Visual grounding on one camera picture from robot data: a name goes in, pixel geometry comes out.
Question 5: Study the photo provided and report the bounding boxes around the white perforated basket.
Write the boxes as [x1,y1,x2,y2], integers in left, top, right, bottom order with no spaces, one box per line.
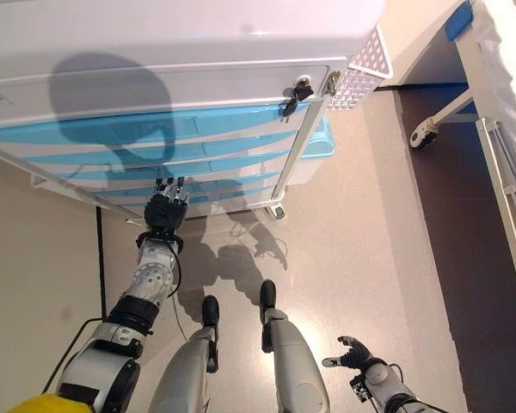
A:
[326,23,393,114]

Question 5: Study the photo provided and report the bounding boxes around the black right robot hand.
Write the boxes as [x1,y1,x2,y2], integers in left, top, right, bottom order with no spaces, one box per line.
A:
[321,336,373,371]

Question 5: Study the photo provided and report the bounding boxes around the grey robot leg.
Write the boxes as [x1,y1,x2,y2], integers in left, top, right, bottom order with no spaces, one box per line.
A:
[259,279,332,413]
[148,294,221,413]

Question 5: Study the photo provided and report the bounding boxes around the deep blue fronted cart drawer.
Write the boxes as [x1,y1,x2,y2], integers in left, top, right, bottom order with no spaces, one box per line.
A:
[64,150,290,182]

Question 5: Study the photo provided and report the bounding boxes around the blue bed corner bumper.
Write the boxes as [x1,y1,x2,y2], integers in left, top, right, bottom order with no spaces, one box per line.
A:
[442,1,475,42]

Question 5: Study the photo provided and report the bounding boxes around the yellow robot shoulder pad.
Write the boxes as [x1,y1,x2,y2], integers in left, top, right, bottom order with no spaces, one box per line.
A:
[3,391,92,413]

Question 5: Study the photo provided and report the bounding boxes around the white cart side bin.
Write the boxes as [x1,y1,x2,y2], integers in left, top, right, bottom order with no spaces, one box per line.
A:
[29,170,95,197]

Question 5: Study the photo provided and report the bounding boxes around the grey right robot leg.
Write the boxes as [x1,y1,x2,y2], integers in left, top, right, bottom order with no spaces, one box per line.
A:
[259,279,332,413]

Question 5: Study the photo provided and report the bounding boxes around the white bed sheet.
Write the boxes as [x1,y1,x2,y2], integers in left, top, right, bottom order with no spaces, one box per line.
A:
[472,0,516,173]

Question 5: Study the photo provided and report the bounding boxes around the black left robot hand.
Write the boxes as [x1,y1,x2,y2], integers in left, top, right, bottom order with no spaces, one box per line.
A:
[144,176,191,233]

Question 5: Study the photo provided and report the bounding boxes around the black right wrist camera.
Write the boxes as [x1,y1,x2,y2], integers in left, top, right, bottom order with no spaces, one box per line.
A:
[350,376,372,404]

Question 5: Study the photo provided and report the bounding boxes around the white hospital bed frame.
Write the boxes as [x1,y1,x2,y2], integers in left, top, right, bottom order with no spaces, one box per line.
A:
[408,0,516,305]

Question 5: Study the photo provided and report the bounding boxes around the blue white cart drawer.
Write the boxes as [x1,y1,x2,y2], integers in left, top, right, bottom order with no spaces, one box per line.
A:
[23,131,300,167]
[0,101,313,145]
[92,171,283,198]
[111,187,276,213]

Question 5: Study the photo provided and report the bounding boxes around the black cart keys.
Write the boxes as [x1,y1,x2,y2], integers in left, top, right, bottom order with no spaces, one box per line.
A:
[282,76,316,124]

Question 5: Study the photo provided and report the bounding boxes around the white medical cart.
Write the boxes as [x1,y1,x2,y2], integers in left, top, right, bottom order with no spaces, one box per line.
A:
[0,0,392,223]

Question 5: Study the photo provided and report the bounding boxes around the blue lidded waste bin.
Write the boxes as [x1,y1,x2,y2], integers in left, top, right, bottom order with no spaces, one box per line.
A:
[286,115,337,187]

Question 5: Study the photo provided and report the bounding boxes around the grey left robot leg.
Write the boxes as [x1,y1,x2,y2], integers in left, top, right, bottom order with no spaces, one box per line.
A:
[148,294,221,413]

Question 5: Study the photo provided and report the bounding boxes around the bed caster wheel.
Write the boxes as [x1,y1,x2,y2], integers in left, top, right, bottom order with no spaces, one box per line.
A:
[408,122,439,151]

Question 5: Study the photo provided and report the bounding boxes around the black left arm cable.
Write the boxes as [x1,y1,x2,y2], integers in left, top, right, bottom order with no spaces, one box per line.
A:
[40,317,109,396]

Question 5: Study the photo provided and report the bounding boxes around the black floor edge strip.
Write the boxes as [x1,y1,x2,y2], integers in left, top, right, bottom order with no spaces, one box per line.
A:
[95,206,109,320]

